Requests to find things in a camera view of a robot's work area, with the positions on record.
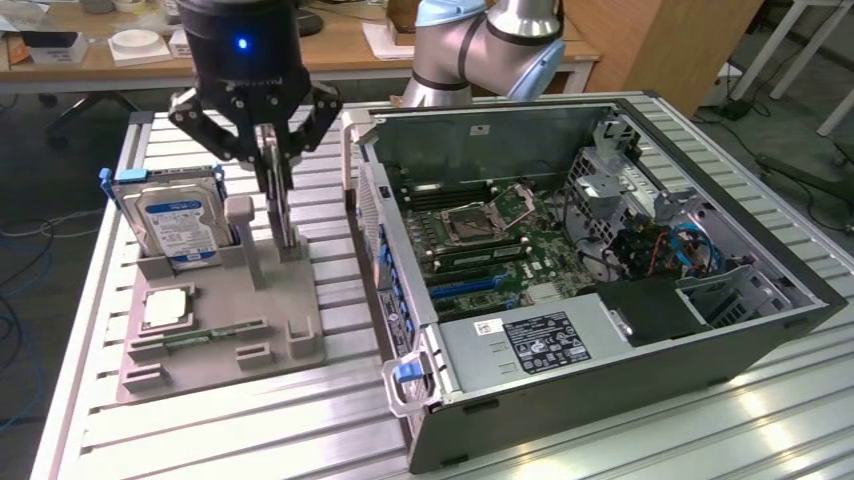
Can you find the black graphics card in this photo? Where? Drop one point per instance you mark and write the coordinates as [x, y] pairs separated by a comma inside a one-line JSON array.
[[277, 200]]

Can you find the black floor stand base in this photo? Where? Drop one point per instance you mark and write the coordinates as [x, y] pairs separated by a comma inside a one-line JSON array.
[[814, 175]]

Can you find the wooden desk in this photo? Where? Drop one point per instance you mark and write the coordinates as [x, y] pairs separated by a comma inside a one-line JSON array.
[[134, 72]]

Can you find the silver CPU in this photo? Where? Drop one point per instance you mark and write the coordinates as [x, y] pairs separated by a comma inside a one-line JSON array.
[[166, 307]]

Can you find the wooden cabinet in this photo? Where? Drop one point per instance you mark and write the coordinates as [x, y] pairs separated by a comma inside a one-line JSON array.
[[668, 50]]

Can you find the blue case latch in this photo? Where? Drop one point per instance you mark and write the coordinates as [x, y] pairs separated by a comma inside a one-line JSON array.
[[407, 374]]

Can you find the white labelled box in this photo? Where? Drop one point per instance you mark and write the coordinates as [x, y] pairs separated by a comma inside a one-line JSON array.
[[179, 47]]

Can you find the blue expansion slot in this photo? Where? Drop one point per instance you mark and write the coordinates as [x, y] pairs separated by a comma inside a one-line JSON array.
[[461, 289]]

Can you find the grey power supply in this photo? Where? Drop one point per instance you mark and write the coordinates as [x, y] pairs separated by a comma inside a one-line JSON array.
[[481, 360]]

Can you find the white table frame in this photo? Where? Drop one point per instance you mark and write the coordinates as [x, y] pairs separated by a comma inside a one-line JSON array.
[[761, 50]]

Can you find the brown cardboard box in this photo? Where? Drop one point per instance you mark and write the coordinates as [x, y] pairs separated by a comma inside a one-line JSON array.
[[401, 15]]

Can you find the black fan shroud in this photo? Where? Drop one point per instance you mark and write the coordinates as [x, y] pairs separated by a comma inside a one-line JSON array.
[[648, 310]]

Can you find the white papers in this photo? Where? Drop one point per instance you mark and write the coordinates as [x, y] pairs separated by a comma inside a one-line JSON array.
[[387, 45]]

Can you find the silver chipset heatsink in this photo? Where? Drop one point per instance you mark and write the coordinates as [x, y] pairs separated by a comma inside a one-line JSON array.
[[543, 294]]

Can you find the green RAM stick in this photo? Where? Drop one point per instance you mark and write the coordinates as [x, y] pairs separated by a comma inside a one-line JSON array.
[[201, 336]]

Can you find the CPU socket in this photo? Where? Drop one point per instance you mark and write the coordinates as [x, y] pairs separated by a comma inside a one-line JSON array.
[[470, 222]]

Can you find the black round lamp base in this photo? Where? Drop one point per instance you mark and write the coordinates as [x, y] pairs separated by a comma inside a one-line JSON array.
[[313, 25]]

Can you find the white box with black top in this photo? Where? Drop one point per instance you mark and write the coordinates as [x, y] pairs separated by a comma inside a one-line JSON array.
[[56, 47]]

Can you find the white round holder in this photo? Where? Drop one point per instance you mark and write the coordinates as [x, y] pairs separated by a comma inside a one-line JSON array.
[[137, 47]]

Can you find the metal disk bay cage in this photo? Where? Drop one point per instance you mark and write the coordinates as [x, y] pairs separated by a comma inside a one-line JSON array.
[[601, 200]]

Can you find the black chair base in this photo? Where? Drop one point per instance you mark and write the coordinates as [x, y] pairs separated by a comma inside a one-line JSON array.
[[87, 107]]

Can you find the black open PC case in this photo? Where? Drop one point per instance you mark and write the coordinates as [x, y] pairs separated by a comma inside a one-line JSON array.
[[601, 400]]

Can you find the green motherboard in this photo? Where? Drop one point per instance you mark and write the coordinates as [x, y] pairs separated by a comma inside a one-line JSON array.
[[554, 260]]

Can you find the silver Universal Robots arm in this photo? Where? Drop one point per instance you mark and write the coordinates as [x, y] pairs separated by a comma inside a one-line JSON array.
[[447, 55]]

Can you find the grey parts rack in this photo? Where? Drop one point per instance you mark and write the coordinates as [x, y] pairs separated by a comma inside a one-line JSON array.
[[254, 360]]

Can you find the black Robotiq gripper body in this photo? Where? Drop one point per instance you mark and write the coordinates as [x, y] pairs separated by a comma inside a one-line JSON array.
[[247, 60]]

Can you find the hard disk in blue caddy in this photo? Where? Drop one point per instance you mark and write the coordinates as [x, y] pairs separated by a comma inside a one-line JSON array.
[[177, 230]]

